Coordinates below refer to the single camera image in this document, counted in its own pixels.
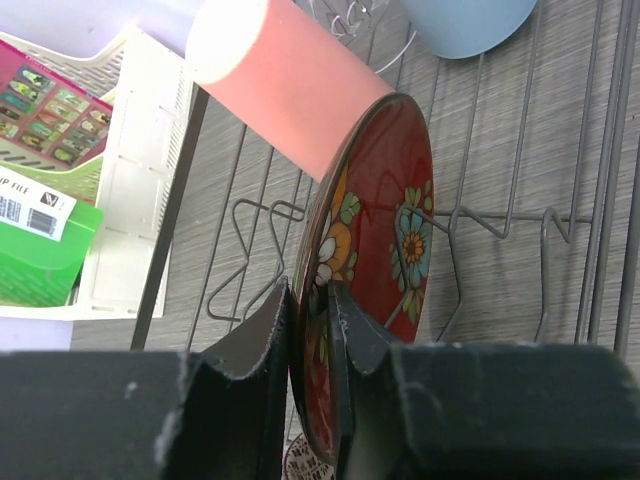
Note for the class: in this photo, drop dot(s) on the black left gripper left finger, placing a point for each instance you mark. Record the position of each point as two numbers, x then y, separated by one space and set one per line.
214 414

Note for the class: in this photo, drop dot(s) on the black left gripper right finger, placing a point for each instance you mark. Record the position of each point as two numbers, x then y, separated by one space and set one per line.
475 410

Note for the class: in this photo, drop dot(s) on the red floral plate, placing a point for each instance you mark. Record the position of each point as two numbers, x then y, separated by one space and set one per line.
369 228

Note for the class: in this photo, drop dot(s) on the pink plastic cup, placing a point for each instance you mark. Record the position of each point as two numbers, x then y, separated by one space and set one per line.
283 75

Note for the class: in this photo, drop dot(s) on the patterned ceramic bowl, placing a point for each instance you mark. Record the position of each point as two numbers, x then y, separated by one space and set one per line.
300 463

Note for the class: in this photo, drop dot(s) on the green plastic file folder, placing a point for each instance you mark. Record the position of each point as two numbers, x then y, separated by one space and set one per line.
48 223

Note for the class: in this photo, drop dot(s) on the white file organizer basket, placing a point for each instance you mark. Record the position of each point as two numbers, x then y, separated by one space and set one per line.
130 182

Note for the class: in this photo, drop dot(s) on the clear glass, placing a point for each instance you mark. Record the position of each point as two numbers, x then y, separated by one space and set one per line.
378 32

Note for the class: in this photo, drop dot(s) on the blue plastic cup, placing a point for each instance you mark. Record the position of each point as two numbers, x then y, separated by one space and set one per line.
460 29

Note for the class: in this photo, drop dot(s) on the wire dish rack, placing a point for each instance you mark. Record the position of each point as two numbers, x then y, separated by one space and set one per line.
536 197

